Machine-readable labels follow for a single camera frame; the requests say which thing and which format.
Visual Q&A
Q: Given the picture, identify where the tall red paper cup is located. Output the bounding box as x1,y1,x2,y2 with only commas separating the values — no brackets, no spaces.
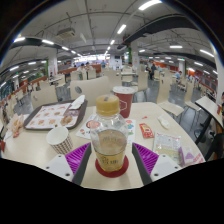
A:
112,85,137,119

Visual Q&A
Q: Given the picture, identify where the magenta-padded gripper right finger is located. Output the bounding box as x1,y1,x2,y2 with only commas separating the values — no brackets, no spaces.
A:
131,142,184,186

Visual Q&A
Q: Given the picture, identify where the ceiling air conditioner unit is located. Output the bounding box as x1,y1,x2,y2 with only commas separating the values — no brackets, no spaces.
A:
55,27,77,39

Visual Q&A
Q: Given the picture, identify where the crumpled white tissue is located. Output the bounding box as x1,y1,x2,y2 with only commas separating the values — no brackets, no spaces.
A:
157,114,171,129

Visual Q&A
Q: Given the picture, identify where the group of beige chairs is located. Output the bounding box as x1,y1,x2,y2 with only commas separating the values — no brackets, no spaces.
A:
13,68,201,118

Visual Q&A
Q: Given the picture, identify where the clear plastic bag with food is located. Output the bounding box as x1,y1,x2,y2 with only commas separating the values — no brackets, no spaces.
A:
6,113,25,138

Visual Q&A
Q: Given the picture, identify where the beige neighbouring table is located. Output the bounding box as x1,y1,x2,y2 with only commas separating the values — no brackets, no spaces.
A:
194,95,224,161

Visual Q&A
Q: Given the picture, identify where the white napkin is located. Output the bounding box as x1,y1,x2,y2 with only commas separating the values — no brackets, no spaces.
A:
68,94,86,110

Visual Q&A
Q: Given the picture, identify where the colourful printed paper placemat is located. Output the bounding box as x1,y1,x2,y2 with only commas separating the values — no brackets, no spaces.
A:
75,113,137,144

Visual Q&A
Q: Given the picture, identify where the small purple packet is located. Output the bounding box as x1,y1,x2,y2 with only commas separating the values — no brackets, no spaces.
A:
178,146,196,167

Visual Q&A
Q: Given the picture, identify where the dark tray with printed liner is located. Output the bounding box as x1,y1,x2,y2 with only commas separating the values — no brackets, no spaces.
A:
23,99,89,131

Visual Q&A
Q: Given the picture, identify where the red ketchup packet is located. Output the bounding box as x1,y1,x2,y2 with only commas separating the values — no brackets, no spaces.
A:
138,122,155,139

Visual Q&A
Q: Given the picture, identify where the clear bottle with yellow cap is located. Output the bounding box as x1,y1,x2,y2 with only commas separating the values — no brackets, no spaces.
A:
89,94,129,173

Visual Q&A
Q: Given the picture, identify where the flat round red coaster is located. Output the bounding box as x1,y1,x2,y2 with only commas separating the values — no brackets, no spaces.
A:
94,154,130,179

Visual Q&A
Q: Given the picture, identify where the white cup with dotted pattern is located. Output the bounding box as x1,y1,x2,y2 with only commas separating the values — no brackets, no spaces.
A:
45,125,74,155

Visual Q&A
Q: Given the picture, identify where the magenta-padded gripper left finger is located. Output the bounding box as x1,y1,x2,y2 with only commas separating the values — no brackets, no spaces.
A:
44,142,93,186

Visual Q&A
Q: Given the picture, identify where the group of ceiling lights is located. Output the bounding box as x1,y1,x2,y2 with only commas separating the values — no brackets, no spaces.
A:
0,0,224,88

